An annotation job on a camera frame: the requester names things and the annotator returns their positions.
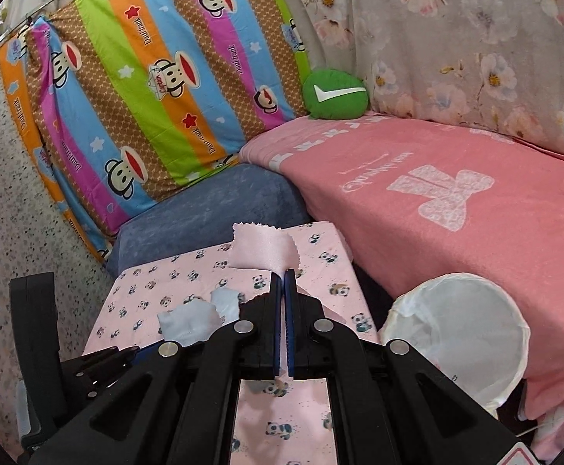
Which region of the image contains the pink blanket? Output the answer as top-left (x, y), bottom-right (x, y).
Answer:
top-left (238, 111), bottom-right (564, 463)

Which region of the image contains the grey floral cloth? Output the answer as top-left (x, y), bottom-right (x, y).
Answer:
top-left (272, 0), bottom-right (564, 175)

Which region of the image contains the green round cushion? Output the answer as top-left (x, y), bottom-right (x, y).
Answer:
top-left (302, 69), bottom-right (371, 121)

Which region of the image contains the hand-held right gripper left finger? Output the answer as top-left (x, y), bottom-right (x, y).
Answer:
top-left (30, 271), bottom-right (285, 465)

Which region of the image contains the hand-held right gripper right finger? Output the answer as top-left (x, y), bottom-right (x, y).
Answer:
top-left (284, 269), bottom-right (549, 465)

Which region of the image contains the colourful monkey print pillow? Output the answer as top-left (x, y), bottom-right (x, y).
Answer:
top-left (0, 0), bottom-right (312, 265)

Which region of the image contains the light blue sock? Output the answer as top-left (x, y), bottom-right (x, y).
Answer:
top-left (157, 288), bottom-right (240, 350)

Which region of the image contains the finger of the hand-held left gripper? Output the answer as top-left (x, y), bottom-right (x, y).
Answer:
top-left (67, 343), bottom-right (167, 400)

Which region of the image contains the blue plush cushion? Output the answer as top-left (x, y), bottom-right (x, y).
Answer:
top-left (105, 162), bottom-right (312, 279)

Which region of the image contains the white mesh basket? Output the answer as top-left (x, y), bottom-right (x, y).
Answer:
top-left (378, 272), bottom-right (531, 420)

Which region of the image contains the pink fabric swatch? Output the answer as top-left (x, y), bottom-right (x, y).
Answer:
top-left (228, 223), bottom-right (348, 325)

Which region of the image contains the pink panda-print cloth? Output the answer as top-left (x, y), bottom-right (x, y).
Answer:
top-left (82, 221), bottom-right (379, 465)

